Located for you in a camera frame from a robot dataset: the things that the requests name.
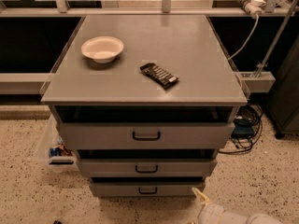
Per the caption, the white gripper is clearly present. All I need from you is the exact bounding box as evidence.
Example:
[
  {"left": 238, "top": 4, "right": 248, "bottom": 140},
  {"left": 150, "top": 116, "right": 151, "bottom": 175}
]
[{"left": 192, "top": 188, "right": 224, "bottom": 224}]

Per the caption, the grey bottom drawer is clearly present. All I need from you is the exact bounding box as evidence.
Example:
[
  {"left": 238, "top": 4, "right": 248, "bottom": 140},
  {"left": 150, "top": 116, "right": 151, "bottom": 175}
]
[{"left": 90, "top": 177, "right": 206, "bottom": 197}]

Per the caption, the grey drawer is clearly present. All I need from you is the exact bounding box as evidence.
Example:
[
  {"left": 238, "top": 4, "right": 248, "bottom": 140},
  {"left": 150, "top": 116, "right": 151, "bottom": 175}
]
[
  {"left": 54, "top": 105, "right": 237, "bottom": 150},
  {"left": 90, "top": 177, "right": 206, "bottom": 197},
  {"left": 78, "top": 149, "right": 217, "bottom": 177}
]

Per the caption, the grey drawer cabinet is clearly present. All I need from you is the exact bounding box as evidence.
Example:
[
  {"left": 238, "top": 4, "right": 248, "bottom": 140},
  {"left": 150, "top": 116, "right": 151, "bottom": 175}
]
[{"left": 40, "top": 14, "right": 249, "bottom": 199}]

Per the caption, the grey middle drawer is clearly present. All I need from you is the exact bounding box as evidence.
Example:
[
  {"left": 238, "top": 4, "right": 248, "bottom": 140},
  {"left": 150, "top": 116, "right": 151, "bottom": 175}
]
[{"left": 78, "top": 149, "right": 217, "bottom": 177}]

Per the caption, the grey top drawer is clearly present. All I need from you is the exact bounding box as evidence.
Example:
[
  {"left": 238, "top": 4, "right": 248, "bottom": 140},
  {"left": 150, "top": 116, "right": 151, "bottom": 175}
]
[{"left": 54, "top": 105, "right": 237, "bottom": 150}]

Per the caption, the blue electronic box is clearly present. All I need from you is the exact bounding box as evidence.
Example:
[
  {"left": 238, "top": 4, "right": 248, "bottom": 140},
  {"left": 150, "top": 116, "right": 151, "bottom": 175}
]
[{"left": 232, "top": 125, "right": 254, "bottom": 138}]

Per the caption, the black snack bar wrapper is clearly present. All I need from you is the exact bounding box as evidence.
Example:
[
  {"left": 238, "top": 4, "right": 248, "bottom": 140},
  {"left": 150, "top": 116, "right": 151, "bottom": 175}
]
[{"left": 139, "top": 63, "right": 178, "bottom": 90}]

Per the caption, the dark grey side cabinet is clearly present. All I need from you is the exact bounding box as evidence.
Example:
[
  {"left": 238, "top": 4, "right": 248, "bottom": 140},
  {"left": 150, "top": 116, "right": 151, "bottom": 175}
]
[{"left": 267, "top": 38, "right": 299, "bottom": 139}]

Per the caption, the diagonal metal rod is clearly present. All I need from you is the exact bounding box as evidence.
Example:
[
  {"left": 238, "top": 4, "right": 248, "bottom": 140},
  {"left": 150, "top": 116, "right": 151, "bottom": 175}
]
[{"left": 251, "top": 0, "right": 299, "bottom": 77}]

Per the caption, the small black floor object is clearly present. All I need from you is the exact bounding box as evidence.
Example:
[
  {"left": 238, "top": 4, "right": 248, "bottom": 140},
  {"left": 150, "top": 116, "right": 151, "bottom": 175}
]
[{"left": 53, "top": 220, "right": 63, "bottom": 224}]

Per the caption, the clear plastic storage box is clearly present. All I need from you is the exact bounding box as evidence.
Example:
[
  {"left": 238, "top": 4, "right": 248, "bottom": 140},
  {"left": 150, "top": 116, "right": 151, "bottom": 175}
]
[{"left": 34, "top": 116, "right": 78, "bottom": 173}]

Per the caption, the white paper bowl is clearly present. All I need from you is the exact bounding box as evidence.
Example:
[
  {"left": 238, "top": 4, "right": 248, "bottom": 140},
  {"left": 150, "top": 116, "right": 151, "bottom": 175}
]
[{"left": 81, "top": 36, "right": 124, "bottom": 63}]

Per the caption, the white power strip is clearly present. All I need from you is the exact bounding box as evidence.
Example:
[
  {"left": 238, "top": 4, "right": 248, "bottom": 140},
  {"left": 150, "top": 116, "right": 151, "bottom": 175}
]
[{"left": 236, "top": 0, "right": 265, "bottom": 17}]

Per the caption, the black cable bundle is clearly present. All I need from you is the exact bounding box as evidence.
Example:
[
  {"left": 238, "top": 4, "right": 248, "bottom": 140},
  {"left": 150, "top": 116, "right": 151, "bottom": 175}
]
[{"left": 219, "top": 105, "right": 264, "bottom": 156}]

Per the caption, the white power cable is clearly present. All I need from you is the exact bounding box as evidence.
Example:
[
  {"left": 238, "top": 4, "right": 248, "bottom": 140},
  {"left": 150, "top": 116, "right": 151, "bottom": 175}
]
[{"left": 227, "top": 13, "right": 261, "bottom": 62}]

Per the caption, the grey metal rail frame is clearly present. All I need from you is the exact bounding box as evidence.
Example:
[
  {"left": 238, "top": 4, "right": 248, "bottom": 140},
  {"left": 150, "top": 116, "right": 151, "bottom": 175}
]
[{"left": 0, "top": 0, "right": 299, "bottom": 95}]

